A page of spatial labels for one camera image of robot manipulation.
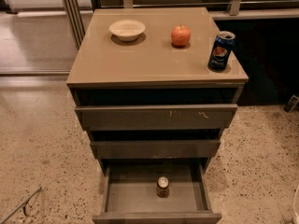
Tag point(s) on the grey middle drawer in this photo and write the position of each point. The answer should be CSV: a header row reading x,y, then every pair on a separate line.
x,y
164,149

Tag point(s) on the grey top drawer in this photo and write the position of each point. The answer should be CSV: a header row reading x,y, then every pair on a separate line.
x,y
155,117

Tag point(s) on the red apple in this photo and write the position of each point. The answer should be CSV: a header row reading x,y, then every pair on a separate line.
x,y
180,35

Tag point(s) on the grey drawer cabinet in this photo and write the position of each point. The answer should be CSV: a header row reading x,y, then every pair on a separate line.
x,y
152,71

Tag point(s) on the white bowl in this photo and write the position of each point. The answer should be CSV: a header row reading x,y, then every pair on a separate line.
x,y
127,30

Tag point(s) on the orange soda can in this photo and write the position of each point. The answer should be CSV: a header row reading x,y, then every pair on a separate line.
x,y
162,188

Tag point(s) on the grey open bottom drawer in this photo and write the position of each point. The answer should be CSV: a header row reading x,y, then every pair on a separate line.
x,y
130,195

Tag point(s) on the small dark floor object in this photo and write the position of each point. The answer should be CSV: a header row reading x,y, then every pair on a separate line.
x,y
292,104

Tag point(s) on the metal rod on floor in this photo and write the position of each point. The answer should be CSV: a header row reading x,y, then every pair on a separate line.
x,y
22,205

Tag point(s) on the blue pepsi can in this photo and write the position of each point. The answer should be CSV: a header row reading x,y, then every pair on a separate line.
x,y
221,50

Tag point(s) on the metal window frame post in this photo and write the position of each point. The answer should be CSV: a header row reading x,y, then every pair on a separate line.
x,y
73,14

